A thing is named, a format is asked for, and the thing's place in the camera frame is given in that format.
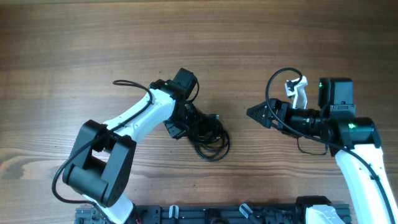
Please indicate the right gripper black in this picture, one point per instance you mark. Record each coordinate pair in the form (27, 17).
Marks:
(274, 113)

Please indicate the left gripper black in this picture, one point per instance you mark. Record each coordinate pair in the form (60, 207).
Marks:
(175, 132)

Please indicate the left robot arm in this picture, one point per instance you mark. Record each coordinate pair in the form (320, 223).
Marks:
(100, 162)

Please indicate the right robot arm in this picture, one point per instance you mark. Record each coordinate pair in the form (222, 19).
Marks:
(353, 141)

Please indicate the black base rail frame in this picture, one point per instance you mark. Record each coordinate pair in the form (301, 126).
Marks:
(285, 213)

